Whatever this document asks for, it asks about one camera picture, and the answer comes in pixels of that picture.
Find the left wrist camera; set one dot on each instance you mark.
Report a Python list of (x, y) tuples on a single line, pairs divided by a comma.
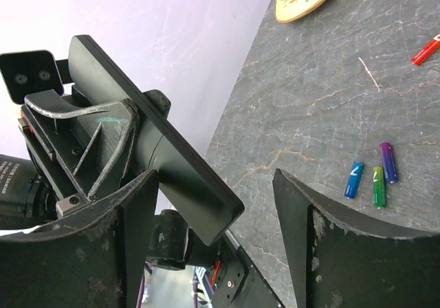
[(29, 73)]

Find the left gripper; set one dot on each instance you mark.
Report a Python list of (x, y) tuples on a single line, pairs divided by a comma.
[(82, 151)]

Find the green yellow AAA battery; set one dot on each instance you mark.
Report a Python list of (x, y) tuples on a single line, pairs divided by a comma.
[(379, 195)]

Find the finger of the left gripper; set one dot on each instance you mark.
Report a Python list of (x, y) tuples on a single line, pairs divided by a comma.
[(159, 100)]

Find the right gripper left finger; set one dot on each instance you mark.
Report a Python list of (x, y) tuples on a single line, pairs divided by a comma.
[(91, 258)]

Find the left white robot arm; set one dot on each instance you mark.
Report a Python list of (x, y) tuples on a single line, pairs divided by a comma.
[(41, 211)]

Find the blue white AAA battery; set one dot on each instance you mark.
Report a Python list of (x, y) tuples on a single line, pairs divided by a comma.
[(354, 180)]

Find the red battery near shelf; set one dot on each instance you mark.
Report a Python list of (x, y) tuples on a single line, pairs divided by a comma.
[(426, 51)]

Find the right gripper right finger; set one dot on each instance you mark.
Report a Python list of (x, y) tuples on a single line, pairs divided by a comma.
[(339, 257)]

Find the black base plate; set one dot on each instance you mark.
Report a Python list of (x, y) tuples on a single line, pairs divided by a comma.
[(239, 283)]

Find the purple blue AAA battery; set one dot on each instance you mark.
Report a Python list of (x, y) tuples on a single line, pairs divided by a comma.
[(388, 161)]

